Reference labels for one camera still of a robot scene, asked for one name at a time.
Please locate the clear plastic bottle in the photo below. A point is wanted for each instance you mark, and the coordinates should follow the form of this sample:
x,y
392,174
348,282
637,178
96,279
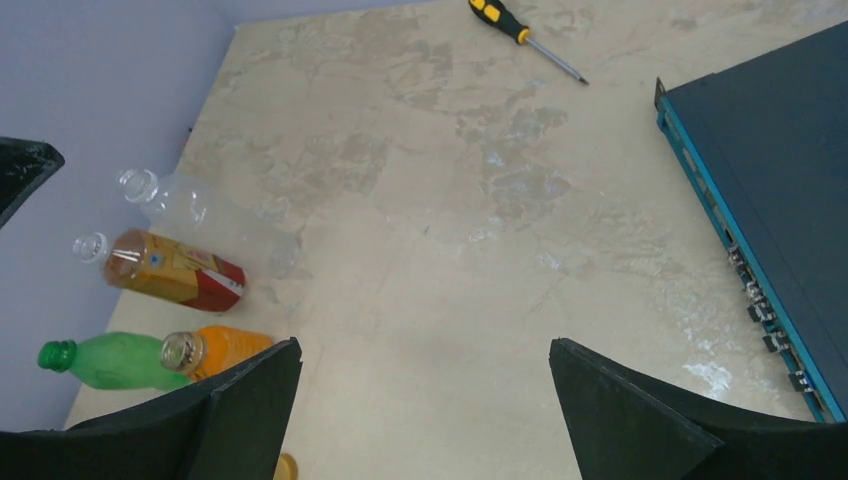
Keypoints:
x,y
186,209

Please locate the orange juice bottle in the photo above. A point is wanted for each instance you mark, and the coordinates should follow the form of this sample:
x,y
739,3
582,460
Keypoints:
x,y
211,350

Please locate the tea bottle with yellow-red label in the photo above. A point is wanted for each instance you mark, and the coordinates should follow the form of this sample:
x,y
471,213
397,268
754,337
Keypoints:
x,y
157,266

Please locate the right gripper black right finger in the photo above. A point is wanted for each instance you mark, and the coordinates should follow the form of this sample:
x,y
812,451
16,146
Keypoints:
x,y
624,424

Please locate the green plastic bottle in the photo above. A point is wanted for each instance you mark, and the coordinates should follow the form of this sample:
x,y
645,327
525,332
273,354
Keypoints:
x,y
112,361

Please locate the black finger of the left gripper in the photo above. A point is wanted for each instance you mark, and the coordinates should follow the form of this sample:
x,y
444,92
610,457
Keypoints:
x,y
25,166

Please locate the yellow-black screwdriver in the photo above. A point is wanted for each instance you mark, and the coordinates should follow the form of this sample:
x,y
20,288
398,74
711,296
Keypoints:
x,y
495,14

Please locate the orange bottle cap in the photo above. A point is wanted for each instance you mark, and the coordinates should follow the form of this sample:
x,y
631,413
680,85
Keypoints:
x,y
287,468

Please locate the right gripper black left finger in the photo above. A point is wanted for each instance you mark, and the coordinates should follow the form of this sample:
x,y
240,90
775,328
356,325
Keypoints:
x,y
229,426

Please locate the dark blue network switch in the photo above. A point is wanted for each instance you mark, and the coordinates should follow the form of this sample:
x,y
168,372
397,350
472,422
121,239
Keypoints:
x,y
764,147

